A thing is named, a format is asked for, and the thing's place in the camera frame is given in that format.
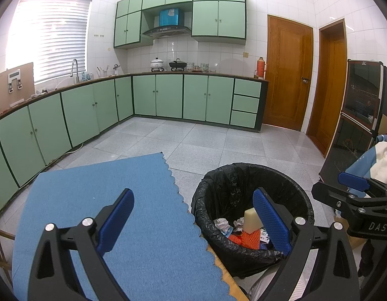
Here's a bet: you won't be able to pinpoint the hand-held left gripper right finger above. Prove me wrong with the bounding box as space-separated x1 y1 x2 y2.
252 187 360 301

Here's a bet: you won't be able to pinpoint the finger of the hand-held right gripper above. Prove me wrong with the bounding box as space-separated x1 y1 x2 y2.
338 172 387 195
312 182 373 217

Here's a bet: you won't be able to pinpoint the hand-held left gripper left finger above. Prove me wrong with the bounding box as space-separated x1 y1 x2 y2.
28 188 135 301

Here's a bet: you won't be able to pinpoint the yellow sponge block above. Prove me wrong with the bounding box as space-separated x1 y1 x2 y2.
244 207 263 234

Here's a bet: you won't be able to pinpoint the orange foam net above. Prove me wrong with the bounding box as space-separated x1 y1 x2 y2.
229 229 261 250

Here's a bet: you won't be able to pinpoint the white tissue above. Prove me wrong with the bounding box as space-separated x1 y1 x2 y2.
214 218 233 231

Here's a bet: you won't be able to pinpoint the black bag lined trash bin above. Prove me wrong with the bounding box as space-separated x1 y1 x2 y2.
191 162 315 278

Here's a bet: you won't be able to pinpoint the blue scalloped tablecloth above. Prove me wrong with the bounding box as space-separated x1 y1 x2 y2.
12 152 238 301

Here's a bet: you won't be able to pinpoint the black glass door cabinet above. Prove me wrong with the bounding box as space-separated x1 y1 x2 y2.
319 59 387 192

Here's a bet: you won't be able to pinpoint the open wooden door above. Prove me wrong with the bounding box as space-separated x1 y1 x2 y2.
306 19 348 158

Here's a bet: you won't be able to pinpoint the wooden chair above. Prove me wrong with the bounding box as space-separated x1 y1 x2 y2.
0 201 16 276

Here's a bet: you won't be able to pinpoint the closed wooden door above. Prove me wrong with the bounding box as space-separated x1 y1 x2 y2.
262 15 314 131

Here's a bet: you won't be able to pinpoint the green base kitchen cabinets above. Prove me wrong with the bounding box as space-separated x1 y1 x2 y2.
0 73 269 214

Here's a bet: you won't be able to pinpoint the steel kitchen faucet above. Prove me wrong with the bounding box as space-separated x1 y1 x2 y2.
70 58 80 84

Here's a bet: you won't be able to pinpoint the black wok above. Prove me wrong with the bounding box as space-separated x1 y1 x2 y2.
169 58 187 71

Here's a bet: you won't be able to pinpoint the white window blinds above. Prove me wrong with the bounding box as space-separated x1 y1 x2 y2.
5 0 93 84

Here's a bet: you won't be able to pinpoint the range hood with blue cover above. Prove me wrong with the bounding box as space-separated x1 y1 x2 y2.
141 7 192 39

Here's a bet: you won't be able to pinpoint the white floor cable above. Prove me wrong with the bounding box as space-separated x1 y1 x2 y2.
53 141 84 164

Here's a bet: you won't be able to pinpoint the green wall cabinets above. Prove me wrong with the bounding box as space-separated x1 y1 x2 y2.
113 0 247 50

